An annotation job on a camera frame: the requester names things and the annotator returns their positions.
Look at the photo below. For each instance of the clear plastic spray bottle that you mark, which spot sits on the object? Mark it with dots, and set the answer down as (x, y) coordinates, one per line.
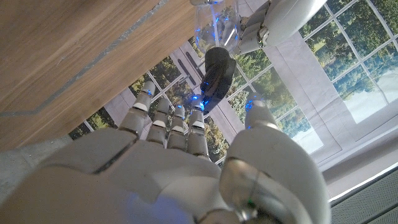
(217, 28)

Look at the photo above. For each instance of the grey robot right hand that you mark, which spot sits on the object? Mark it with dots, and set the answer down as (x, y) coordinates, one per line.
(161, 183)

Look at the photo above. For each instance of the grey perforated panel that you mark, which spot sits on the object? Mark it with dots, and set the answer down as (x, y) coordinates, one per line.
(367, 205)

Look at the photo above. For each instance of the printed window backdrop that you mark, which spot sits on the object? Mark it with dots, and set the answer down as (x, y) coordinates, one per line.
(311, 93)

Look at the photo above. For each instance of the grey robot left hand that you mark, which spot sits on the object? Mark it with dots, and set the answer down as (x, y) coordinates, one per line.
(280, 21)

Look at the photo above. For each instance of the black spray top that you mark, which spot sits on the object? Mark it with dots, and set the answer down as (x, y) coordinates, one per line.
(217, 77)

